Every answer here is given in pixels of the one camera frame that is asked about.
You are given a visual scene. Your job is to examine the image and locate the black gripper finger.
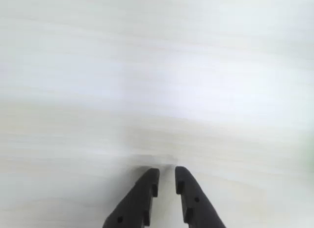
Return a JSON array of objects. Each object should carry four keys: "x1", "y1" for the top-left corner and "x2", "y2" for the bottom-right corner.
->
[
  {"x1": 175, "y1": 166, "x2": 228, "y2": 228},
  {"x1": 102, "y1": 168, "x2": 160, "y2": 228}
]

